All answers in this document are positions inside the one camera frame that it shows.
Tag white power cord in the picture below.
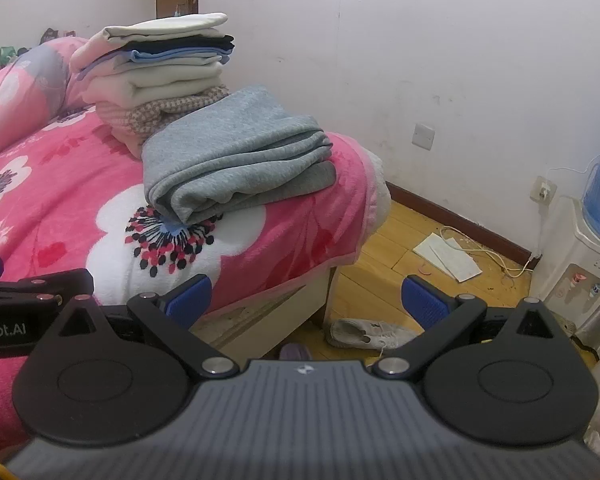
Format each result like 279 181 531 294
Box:
534 154 600 262

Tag stack of folded clothes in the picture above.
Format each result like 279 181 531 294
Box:
71 12 236 159

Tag pink floral quilt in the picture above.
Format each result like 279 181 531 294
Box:
0 36 102 167

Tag pink floral blanket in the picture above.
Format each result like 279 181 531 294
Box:
0 104 394 461

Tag white water dispenser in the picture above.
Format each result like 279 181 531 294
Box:
529 195 600 353

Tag grey sneaker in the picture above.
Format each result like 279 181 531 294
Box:
327 318 422 352

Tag grey sweatpants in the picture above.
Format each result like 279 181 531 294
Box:
142 86 337 225

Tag white wall switch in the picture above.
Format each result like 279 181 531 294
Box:
412 122 436 150

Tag white paper sheets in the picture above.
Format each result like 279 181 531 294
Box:
412 232 484 284

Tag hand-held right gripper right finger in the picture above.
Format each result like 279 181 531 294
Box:
372 275 563 380

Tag cream bed frame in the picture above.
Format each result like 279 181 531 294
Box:
190 264 342 357

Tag purple slipper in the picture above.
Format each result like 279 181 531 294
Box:
278 342 314 361

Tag white floor cable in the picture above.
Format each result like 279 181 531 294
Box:
439 226 542 279

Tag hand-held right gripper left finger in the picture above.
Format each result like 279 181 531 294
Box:
45 274 240 380

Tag white wall socket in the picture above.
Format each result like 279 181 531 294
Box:
529 175 557 205

